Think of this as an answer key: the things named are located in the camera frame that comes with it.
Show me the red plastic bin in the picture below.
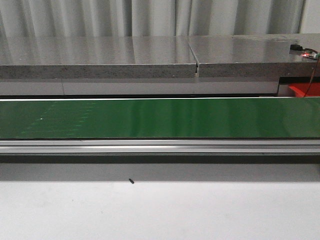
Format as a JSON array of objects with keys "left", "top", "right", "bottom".
[{"left": 288, "top": 82, "right": 320, "bottom": 98}]

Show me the aluminium conveyor side rail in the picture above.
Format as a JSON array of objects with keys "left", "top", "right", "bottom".
[{"left": 0, "top": 139, "right": 320, "bottom": 155}]

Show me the grey pleated curtain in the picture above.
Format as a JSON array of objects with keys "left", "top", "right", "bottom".
[{"left": 0, "top": 0, "right": 306, "bottom": 37}]

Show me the grey stone counter slab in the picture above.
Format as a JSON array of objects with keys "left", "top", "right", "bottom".
[{"left": 0, "top": 36, "right": 197, "bottom": 79}]

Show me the black plug connector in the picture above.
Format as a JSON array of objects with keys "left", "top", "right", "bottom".
[{"left": 290, "top": 44, "right": 304, "bottom": 51}]

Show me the thin red wire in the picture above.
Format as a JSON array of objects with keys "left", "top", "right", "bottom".
[{"left": 302, "top": 57, "right": 319, "bottom": 98}]

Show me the green conveyor belt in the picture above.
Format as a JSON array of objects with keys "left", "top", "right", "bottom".
[{"left": 0, "top": 97, "right": 320, "bottom": 139}]

